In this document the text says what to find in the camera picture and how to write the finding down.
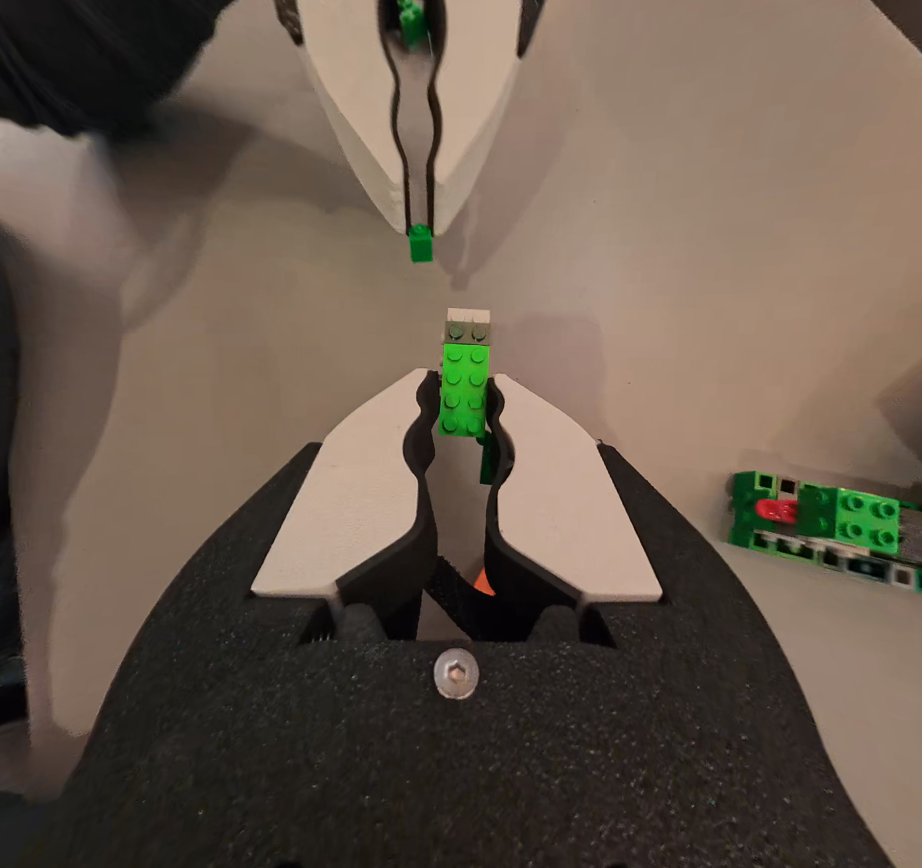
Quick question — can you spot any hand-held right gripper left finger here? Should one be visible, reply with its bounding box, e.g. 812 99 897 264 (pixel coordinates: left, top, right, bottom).
251 368 442 640

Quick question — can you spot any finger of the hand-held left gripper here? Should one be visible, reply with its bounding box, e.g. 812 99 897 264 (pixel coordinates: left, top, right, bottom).
283 0 413 235
425 0 532 236

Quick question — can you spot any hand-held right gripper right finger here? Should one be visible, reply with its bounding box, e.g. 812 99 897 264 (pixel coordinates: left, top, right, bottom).
483 372 664 642

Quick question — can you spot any green and grey brick assembly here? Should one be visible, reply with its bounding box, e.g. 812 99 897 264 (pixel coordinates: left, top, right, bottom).
438 308 499 487

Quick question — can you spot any person's left forearm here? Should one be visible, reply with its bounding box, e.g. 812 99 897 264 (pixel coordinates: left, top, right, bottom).
0 0 258 143

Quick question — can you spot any grey desk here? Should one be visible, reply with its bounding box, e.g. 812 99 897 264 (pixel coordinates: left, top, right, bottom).
0 0 922 868

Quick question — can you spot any green brick structure left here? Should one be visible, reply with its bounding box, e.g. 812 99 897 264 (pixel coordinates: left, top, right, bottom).
396 0 431 51

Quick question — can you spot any colourful brick build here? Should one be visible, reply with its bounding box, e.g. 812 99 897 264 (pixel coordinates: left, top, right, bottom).
728 470 922 593

